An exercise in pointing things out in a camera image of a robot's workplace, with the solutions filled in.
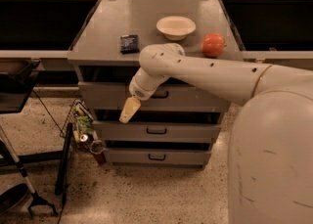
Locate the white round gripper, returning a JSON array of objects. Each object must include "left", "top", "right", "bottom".
[{"left": 119, "top": 67, "right": 168, "bottom": 123}]

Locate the grey top drawer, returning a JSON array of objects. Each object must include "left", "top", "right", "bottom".
[{"left": 78, "top": 82, "right": 230, "bottom": 112}]

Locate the grey drawer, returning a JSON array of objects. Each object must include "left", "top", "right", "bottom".
[
  {"left": 78, "top": 82, "right": 230, "bottom": 112},
  {"left": 104, "top": 148, "right": 211, "bottom": 166},
  {"left": 93, "top": 121, "right": 221, "bottom": 143}
]

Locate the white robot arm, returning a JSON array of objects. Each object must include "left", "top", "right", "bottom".
[{"left": 120, "top": 44, "right": 313, "bottom": 224}]

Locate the grey middle drawer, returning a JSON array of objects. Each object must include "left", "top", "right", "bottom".
[{"left": 93, "top": 121, "right": 221, "bottom": 143}]

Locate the grey wooden drawer cabinet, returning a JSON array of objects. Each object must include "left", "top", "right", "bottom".
[{"left": 68, "top": 0, "right": 237, "bottom": 168}]

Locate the grey bottom drawer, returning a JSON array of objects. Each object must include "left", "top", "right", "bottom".
[{"left": 104, "top": 148, "right": 211, "bottom": 166}]

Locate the brown cup on floor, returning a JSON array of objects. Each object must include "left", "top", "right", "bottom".
[{"left": 90, "top": 140, "right": 107, "bottom": 165}]

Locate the dark blue snack packet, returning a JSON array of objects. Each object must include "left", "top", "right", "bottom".
[{"left": 120, "top": 35, "right": 139, "bottom": 54}]

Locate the white ceramic bowl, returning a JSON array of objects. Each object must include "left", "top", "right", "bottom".
[{"left": 156, "top": 16, "right": 197, "bottom": 41}]

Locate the black leaning bar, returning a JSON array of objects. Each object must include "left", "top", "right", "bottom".
[{"left": 55, "top": 123, "right": 72, "bottom": 195}]

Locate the orange round fruit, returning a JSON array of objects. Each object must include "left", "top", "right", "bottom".
[{"left": 201, "top": 33, "right": 225, "bottom": 58}]

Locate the black stand with tray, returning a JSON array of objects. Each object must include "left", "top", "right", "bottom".
[{"left": 0, "top": 59, "right": 58, "bottom": 216}]

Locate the wire basket with items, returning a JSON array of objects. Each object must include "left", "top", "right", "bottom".
[{"left": 61, "top": 99, "right": 97, "bottom": 152}]

